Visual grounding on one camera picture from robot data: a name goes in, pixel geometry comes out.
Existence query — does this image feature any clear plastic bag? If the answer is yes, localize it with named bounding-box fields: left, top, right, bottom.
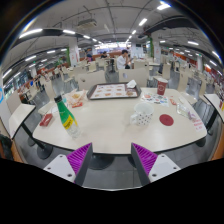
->
left=175, top=102, right=192, bottom=118

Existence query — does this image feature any ceiling air conditioner unit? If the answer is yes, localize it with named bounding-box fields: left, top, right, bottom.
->
left=76, top=18, right=98, bottom=30

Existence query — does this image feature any green drink bottle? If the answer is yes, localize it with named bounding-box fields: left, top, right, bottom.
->
left=54, top=94, right=82, bottom=139

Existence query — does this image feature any white crumpled napkin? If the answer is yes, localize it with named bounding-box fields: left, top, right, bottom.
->
left=126, top=79, right=138, bottom=89

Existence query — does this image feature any white polka-dot mug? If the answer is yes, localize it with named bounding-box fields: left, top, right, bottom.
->
left=129, top=101, right=155, bottom=127

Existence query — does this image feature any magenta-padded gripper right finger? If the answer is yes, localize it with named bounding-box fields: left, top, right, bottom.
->
left=130, top=142, right=182, bottom=187

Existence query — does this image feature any white side table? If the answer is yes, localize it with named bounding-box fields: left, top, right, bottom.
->
left=203, top=93, right=224, bottom=134
left=8, top=103, right=53, bottom=160

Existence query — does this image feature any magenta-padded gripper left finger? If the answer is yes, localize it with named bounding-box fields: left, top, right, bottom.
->
left=43, top=142, right=94, bottom=187

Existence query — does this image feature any food wrapper with fries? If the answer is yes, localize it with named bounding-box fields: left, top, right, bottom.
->
left=64, top=89, right=88, bottom=108

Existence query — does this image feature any dark food tray, paper liner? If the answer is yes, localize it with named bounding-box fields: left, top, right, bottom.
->
left=86, top=81, right=142, bottom=101

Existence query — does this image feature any group of beige chairs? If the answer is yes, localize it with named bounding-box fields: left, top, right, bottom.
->
left=6, top=58, right=218, bottom=116

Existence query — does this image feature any group of ceiling lights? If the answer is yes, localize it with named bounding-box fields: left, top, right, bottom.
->
left=1, top=0, right=223, bottom=79

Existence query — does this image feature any red paper cup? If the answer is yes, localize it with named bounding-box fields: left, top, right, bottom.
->
left=156, top=77, right=169, bottom=97

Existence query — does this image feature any flat round red coaster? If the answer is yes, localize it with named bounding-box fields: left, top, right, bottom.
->
left=158, top=113, right=175, bottom=127

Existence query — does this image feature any flat red paper packet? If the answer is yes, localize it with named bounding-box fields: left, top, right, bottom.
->
left=71, top=101, right=84, bottom=109

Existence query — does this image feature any colourful printed leaflet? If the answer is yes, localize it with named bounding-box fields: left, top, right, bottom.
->
left=140, top=92, right=170, bottom=108

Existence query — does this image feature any small red box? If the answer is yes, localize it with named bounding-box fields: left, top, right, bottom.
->
left=39, top=113, right=54, bottom=127

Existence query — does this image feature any black bag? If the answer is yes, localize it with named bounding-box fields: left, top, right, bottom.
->
left=0, top=133, right=14, bottom=161

